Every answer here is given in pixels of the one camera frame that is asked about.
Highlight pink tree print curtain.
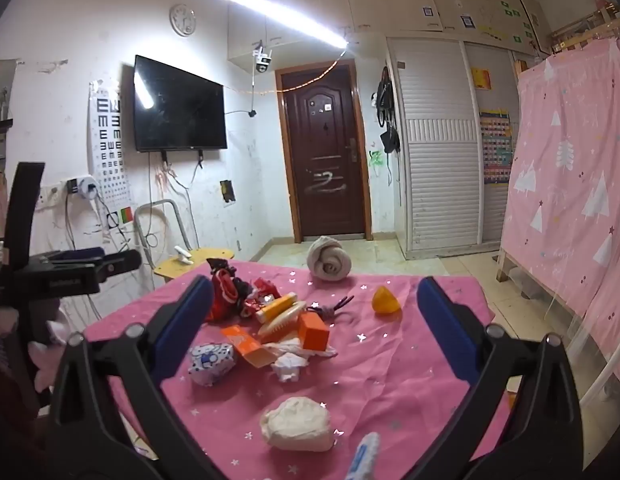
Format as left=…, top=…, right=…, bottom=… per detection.
left=500, top=37, right=620, bottom=361

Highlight white security camera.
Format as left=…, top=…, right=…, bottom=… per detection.
left=252, top=40, right=274, bottom=75

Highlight black wall television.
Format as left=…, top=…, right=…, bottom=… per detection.
left=134, top=54, right=228, bottom=153

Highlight white and yellow cream tube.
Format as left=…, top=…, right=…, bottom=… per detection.
left=255, top=293, right=298, bottom=323

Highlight white wall charger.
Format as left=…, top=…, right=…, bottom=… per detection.
left=64, top=175, right=101, bottom=200

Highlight orange box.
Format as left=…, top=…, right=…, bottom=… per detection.
left=297, top=312, right=331, bottom=351

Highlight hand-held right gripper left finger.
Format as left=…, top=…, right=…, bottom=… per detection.
left=44, top=275, right=225, bottom=480

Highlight pink star tablecloth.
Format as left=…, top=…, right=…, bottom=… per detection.
left=82, top=260, right=513, bottom=480

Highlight orange carton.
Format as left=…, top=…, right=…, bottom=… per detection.
left=221, top=325, right=278, bottom=370

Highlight eye chart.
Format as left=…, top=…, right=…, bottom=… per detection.
left=90, top=80, right=135, bottom=226

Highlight orange plastic shell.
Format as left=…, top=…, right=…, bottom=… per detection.
left=372, top=286, right=403, bottom=316

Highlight pink and black cloth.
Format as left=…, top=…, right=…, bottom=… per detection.
left=306, top=236, right=353, bottom=281

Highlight orange scrub brush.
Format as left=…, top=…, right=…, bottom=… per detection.
left=258, top=305, right=307, bottom=338

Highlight red and white wrapper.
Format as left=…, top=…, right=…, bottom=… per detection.
left=244, top=277, right=283, bottom=318

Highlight white tissue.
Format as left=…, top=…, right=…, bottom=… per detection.
left=270, top=352, right=311, bottom=383

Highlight wooden chair with metal frame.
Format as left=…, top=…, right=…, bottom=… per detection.
left=134, top=199, right=235, bottom=291

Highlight tube light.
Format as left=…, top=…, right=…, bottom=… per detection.
left=212, top=0, right=349, bottom=48

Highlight white wall clock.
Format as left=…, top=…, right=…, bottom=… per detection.
left=170, top=3, right=197, bottom=37

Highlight black and purple hair tie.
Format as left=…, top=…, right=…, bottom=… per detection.
left=306, top=295, right=355, bottom=321

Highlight white slatted wardrobe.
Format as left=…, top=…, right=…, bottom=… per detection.
left=387, top=36, right=526, bottom=261

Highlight colourful chart poster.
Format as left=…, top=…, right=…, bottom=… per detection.
left=480, top=107, right=513, bottom=186

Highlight blue white round cap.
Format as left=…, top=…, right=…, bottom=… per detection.
left=188, top=342, right=237, bottom=387

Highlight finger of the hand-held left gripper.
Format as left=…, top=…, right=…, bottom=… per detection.
left=97, top=249, right=143, bottom=281
left=40, top=246, right=106, bottom=267

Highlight white metal chair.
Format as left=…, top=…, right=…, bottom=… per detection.
left=580, top=335, right=620, bottom=411

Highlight red and black snack bag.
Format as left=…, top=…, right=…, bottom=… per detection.
left=205, top=258, right=251, bottom=323

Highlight hanging black bags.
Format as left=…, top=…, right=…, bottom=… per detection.
left=372, top=66, right=401, bottom=155

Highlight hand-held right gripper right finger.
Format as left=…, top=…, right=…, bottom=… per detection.
left=417, top=276, right=586, bottom=480

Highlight dark brown door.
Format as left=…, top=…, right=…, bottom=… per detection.
left=275, top=58, right=373, bottom=243

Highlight white cloth lump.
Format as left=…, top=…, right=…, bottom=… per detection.
left=260, top=396, right=335, bottom=453

